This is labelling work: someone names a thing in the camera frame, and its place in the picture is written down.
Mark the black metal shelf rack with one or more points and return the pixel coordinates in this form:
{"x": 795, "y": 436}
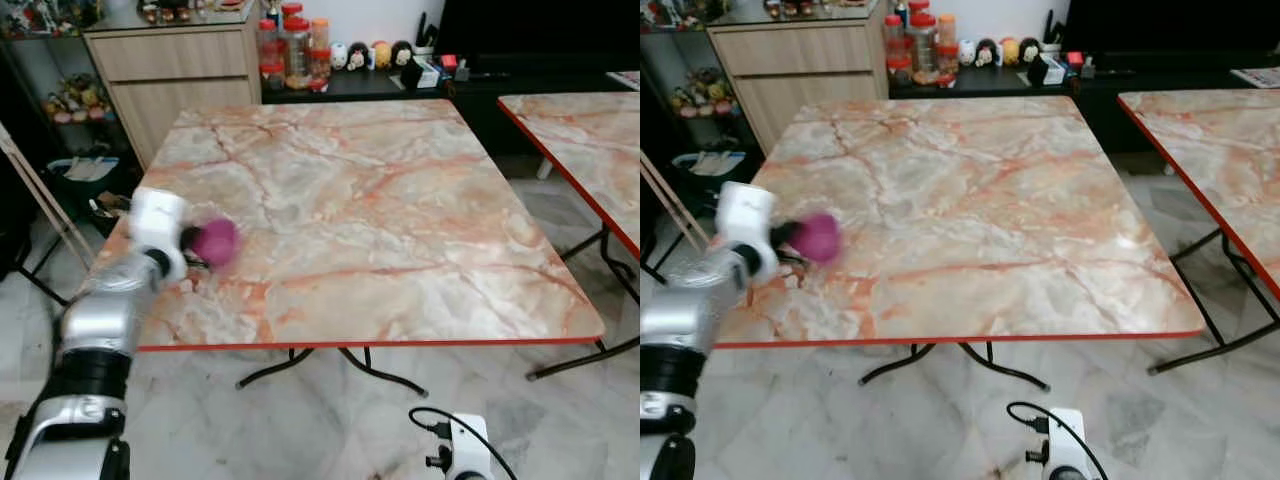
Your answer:
{"x": 665, "y": 50}
{"x": 30, "y": 60}

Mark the purple bowl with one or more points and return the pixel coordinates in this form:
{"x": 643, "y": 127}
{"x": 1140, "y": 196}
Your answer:
{"x": 216, "y": 243}
{"x": 820, "y": 238}

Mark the white pen holder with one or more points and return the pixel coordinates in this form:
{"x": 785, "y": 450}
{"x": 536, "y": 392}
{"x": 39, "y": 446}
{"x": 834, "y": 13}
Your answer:
{"x": 426, "y": 45}
{"x": 1052, "y": 40}

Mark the light wooden sticks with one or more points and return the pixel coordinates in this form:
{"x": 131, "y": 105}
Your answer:
{"x": 45, "y": 200}
{"x": 675, "y": 205}

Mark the colourful plush toys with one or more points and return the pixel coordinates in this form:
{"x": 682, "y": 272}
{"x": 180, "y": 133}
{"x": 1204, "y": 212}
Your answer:
{"x": 78, "y": 100}
{"x": 700, "y": 92}

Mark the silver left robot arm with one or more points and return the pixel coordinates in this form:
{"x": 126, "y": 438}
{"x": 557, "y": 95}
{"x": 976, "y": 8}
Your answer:
{"x": 678, "y": 315}
{"x": 100, "y": 315}

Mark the black bin with papers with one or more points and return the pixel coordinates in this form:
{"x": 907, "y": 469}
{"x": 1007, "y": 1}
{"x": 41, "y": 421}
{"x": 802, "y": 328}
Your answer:
{"x": 712, "y": 170}
{"x": 85, "y": 180}

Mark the small red box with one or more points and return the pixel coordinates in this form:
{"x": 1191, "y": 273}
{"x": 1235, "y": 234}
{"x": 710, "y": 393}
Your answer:
{"x": 449, "y": 62}
{"x": 1075, "y": 60}

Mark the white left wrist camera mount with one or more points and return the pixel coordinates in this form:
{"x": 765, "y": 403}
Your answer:
{"x": 745, "y": 212}
{"x": 157, "y": 218}

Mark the brown-haired figurine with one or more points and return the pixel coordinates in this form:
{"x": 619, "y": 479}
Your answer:
{"x": 402, "y": 55}
{"x": 1029, "y": 51}

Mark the yellow figurine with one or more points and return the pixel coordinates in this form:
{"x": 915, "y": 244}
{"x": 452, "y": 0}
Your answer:
{"x": 381, "y": 55}
{"x": 1009, "y": 52}

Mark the large clear jar red lid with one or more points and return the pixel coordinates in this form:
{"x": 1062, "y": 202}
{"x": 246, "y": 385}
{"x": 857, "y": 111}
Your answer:
{"x": 922, "y": 45}
{"x": 296, "y": 50}

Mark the marble-pattern folding table red edge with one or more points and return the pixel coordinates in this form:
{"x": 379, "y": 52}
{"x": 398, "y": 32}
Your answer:
{"x": 980, "y": 215}
{"x": 590, "y": 140}
{"x": 1225, "y": 150}
{"x": 370, "y": 220}

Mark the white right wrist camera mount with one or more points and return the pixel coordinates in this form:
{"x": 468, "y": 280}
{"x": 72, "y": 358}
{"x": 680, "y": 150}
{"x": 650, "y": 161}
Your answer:
{"x": 468, "y": 445}
{"x": 1066, "y": 440}

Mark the black low console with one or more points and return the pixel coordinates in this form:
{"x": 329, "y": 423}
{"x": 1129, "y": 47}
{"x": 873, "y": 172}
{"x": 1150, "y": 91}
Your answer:
{"x": 1100, "y": 100}

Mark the slim clear jar red lid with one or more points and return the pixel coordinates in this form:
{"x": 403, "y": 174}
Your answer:
{"x": 268, "y": 45}
{"x": 895, "y": 40}

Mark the black television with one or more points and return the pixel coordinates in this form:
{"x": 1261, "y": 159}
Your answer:
{"x": 1170, "y": 25}
{"x": 540, "y": 30}

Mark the white figurine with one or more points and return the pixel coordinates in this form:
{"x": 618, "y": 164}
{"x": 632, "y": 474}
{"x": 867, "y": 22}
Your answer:
{"x": 338, "y": 56}
{"x": 966, "y": 53}

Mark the black and white box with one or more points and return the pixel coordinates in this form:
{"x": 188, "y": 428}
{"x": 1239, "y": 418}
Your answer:
{"x": 1046, "y": 70}
{"x": 418, "y": 74}

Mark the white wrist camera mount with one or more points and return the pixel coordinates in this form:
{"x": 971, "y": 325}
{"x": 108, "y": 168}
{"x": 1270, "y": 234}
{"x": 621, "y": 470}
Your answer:
{"x": 157, "y": 218}
{"x": 468, "y": 445}
{"x": 745, "y": 212}
{"x": 1066, "y": 440}

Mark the light wooden drawer cabinet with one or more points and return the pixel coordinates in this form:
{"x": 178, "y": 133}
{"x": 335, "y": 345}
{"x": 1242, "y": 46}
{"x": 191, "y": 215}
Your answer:
{"x": 170, "y": 90}
{"x": 800, "y": 85}

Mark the printed paper sheet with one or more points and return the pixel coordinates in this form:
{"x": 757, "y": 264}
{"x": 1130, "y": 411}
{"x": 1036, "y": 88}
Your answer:
{"x": 1258, "y": 76}
{"x": 625, "y": 78}

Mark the clear jar orange lid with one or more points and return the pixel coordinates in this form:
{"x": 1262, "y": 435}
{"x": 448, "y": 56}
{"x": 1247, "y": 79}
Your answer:
{"x": 320, "y": 40}
{"x": 947, "y": 35}

